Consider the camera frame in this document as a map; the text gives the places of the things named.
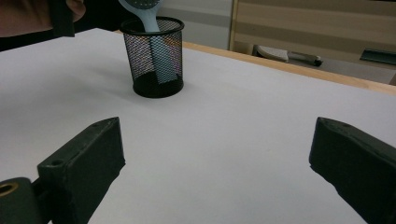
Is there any black mesh pen holder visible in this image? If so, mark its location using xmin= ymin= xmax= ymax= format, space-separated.
xmin=120 ymin=16 xmax=185 ymax=99

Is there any black caster base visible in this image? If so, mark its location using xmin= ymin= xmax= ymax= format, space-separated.
xmin=288 ymin=50 xmax=323 ymax=67

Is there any light blue hairbrush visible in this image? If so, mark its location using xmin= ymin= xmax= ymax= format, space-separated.
xmin=118 ymin=0 xmax=178 ymax=85

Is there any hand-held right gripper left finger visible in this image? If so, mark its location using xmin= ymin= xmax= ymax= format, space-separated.
xmin=36 ymin=116 xmax=126 ymax=224

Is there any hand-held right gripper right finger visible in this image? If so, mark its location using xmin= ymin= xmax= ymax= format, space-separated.
xmin=308 ymin=116 xmax=396 ymax=224

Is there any wooden office desk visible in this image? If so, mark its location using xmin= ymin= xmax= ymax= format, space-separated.
xmin=228 ymin=0 xmax=396 ymax=85

